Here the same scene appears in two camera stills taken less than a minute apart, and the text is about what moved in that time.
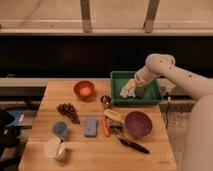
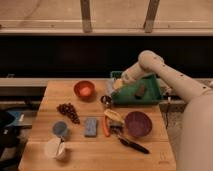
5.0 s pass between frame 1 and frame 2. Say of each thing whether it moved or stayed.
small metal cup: stayed
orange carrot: stayed
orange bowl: stayed
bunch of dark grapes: stayed
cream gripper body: moved
